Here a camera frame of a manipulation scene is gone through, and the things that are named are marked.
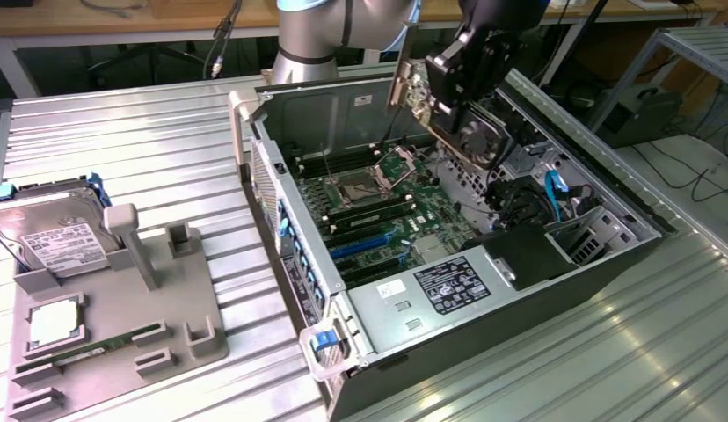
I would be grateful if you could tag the silver disk bay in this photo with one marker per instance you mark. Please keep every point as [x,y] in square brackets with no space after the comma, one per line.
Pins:
[604,233]

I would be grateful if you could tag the blue case latch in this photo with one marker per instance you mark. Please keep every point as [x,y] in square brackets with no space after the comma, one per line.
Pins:
[322,341]

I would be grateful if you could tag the silver perforated drive cage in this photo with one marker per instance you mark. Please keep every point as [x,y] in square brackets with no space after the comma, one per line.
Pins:
[469,193]

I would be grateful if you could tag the green RAM stick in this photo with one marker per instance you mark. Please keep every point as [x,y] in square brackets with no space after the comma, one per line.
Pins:
[370,219]
[89,349]

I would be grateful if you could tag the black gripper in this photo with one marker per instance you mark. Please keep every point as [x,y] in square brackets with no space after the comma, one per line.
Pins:
[488,53]

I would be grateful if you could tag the CPU socket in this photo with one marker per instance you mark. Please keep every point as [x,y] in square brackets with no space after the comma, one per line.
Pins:
[361,191]

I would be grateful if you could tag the thin locking lever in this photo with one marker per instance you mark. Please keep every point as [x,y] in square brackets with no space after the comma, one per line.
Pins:
[329,165]

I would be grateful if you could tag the metal socket cover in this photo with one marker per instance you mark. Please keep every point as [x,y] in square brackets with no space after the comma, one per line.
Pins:
[394,151]

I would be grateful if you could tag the silver chipset heatsink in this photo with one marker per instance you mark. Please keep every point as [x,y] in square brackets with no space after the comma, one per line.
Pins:
[434,248]

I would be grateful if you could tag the silver CPU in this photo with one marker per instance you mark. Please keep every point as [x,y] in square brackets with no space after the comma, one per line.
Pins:
[55,323]

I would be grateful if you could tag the wooden desk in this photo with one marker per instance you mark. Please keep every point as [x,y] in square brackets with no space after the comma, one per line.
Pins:
[604,11]

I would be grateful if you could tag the black RAM slot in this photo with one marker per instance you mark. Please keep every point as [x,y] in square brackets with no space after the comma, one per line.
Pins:
[338,163]
[364,204]
[341,169]
[336,157]
[366,210]

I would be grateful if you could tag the silver hard disk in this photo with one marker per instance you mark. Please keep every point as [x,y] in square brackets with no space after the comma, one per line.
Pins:
[23,220]

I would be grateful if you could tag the blue expansion slot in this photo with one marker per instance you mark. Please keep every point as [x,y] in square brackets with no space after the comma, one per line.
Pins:
[361,247]

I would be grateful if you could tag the black power supply label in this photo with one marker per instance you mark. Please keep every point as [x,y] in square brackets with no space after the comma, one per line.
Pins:
[452,285]

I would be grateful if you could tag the silver power supply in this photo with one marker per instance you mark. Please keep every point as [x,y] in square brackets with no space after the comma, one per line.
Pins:
[388,316]

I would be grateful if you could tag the blue card retention clip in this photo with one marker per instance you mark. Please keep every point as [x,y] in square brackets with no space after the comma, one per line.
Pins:
[303,262]
[310,278]
[321,301]
[285,228]

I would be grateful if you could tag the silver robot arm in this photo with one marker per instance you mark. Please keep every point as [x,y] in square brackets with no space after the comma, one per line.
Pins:
[317,35]

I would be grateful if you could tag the black box device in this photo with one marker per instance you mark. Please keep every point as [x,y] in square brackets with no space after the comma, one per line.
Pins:
[645,118]

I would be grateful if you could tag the small white sticker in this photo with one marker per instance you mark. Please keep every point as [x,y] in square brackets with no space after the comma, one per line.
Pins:
[392,290]

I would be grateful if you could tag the metal slat table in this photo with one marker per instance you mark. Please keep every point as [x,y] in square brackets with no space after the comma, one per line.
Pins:
[704,44]

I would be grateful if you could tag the green motherboard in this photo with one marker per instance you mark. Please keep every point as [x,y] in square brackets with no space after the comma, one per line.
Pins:
[425,206]

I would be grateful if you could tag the black open PC case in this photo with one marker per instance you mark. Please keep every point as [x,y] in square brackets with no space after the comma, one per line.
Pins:
[317,110]

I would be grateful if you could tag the long black expansion slot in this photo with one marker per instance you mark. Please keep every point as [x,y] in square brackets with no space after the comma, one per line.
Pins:
[366,263]
[373,274]

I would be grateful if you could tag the grey parts rack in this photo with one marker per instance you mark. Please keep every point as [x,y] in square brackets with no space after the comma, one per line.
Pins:
[118,316]

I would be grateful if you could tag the graphics card with fan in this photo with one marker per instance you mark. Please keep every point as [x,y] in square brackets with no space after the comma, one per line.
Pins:
[481,136]

